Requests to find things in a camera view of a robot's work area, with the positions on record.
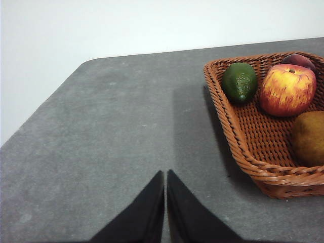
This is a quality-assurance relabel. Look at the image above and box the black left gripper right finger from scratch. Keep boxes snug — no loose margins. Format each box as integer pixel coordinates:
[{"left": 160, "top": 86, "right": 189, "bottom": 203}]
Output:
[{"left": 166, "top": 169, "right": 242, "bottom": 243}]

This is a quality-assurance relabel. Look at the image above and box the brown kiwi fruit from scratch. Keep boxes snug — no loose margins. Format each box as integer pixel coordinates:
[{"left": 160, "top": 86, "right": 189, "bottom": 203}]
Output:
[{"left": 291, "top": 111, "right": 324, "bottom": 168}]

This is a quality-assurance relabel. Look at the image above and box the dark red plum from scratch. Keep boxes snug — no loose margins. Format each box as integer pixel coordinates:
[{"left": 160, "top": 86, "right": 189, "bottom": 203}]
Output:
[{"left": 280, "top": 54, "right": 317, "bottom": 74}]

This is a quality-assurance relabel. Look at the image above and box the red yellow apple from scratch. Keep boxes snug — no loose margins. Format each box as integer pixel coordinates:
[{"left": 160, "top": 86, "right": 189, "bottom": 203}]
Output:
[{"left": 258, "top": 64, "right": 317, "bottom": 117}]

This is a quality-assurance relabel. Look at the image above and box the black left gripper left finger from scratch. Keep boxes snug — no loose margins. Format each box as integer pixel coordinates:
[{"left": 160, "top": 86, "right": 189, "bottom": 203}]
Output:
[{"left": 90, "top": 170, "right": 166, "bottom": 243}]

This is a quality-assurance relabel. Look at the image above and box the green avocado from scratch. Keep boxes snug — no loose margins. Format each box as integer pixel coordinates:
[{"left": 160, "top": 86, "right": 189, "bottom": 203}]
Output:
[{"left": 222, "top": 62, "right": 258, "bottom": 104}]

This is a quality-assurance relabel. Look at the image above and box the brown wicker basket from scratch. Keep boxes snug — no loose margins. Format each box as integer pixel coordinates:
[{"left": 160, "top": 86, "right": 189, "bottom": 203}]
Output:
[{"left": 204, "top": 52, "right": 324, "bottom": 200}]

